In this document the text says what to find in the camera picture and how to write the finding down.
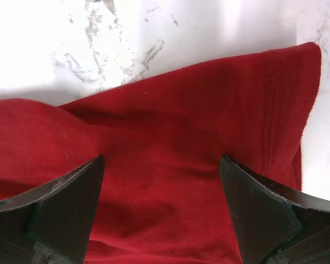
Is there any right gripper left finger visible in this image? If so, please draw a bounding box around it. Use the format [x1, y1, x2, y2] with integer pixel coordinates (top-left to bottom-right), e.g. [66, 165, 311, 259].
[0, 156, 105, 263]

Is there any dark red t shirt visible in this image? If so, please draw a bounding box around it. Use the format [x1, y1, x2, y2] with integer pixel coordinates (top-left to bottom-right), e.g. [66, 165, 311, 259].
[0, 42, 321, 263]

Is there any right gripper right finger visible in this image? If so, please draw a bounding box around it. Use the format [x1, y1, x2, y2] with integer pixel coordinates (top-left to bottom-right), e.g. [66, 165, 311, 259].
[219, 156, 330, 264]

